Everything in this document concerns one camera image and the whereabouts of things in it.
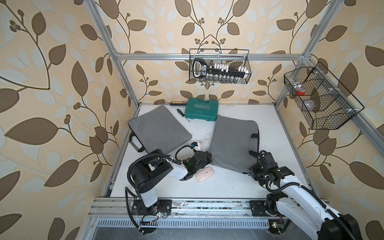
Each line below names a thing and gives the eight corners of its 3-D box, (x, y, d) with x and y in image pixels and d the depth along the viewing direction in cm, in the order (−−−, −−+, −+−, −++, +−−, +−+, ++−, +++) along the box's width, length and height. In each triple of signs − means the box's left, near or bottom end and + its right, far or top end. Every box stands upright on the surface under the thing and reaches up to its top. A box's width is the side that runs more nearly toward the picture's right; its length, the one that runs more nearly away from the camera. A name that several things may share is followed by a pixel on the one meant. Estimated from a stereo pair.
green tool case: (184, 121, 112) (184, 117, 108) (186, 102, 125) (185, 97, 121) (219, 121, 112) (220, 117, 108) (217, 102, 125) (217, 97, 121)
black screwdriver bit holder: (170, 105, 123) (170, 103, 122) (170, 103, 125) (170, 101, 123) (187, 105, 123) (187, 103, 122) (187, 103, 125) (187, 101, 123)
